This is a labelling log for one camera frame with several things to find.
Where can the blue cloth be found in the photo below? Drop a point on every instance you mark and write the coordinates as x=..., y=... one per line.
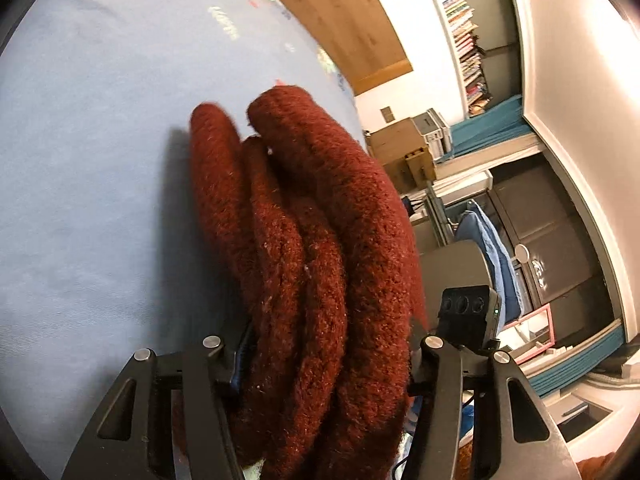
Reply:
x=492, y=250

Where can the teal curtain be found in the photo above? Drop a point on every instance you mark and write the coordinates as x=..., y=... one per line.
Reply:
x=575, y=360
x=492, y=127

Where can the wooden headboard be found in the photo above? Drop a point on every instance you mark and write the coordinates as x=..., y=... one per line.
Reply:
x=340, y=15

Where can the row of books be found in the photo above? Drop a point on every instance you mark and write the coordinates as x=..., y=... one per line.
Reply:
x=465, y=35

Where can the blue printed bed sheet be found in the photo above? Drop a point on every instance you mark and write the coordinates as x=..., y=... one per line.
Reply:
x=100, y=160

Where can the grey storage box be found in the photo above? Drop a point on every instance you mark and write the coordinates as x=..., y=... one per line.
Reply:
x=434, y=130

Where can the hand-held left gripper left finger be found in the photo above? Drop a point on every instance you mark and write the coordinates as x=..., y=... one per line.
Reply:
x=242, y=360

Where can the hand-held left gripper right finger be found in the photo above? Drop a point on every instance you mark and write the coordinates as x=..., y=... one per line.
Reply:
x=440, y=375

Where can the pink framed box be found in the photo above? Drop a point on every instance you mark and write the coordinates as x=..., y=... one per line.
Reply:
x=537, y=327

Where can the person's right forearm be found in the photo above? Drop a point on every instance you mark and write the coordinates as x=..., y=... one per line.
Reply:
x=597, y=467

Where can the dark red knit sweater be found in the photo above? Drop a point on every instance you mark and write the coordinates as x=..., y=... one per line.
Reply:
x=310, y=260

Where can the dark window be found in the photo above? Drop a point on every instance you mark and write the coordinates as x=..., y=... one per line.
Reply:
x=555, y=225

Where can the grey wall switch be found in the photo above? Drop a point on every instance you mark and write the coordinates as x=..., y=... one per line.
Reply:
x=386, y=114

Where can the cardboard box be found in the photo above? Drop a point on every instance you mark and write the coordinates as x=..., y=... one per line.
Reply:
x=397, y=152

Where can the grey chair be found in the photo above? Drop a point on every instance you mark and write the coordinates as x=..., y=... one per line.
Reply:
x=450, y=270

